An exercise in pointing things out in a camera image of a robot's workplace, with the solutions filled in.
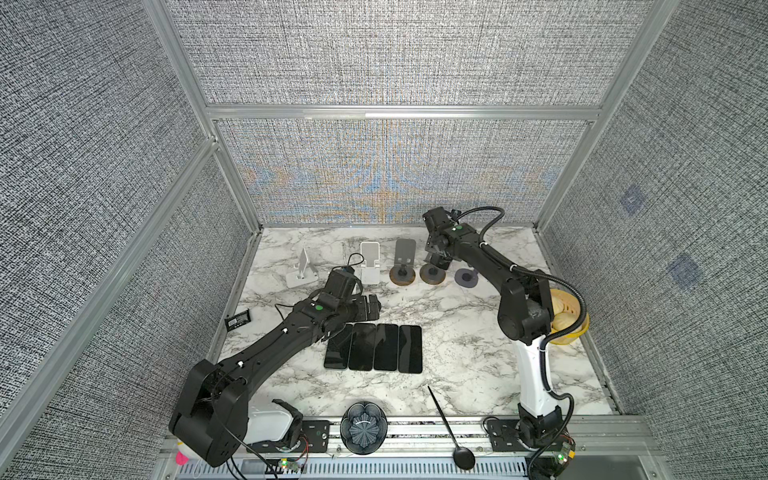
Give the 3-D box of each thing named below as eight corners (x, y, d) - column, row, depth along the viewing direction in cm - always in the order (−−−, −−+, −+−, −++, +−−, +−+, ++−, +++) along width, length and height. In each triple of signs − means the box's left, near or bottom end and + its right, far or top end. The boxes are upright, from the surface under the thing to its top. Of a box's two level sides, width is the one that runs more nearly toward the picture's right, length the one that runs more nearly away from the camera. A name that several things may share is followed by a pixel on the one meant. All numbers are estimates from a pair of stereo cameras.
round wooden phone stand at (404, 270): (389, 285, 104) (390, 262, 94) (389, 262, 111) (390, 238, 101) (413, 285, 104) (417, 262, 94) (412, 262, 111) (415, 238, 101)
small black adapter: (229, 331, 94) (226, 327, 92) (227, 322, 96) (223, 318, 94) (252, 320, 96) (250, 317, 94) (250, 312, 98) (247, 308, 96)
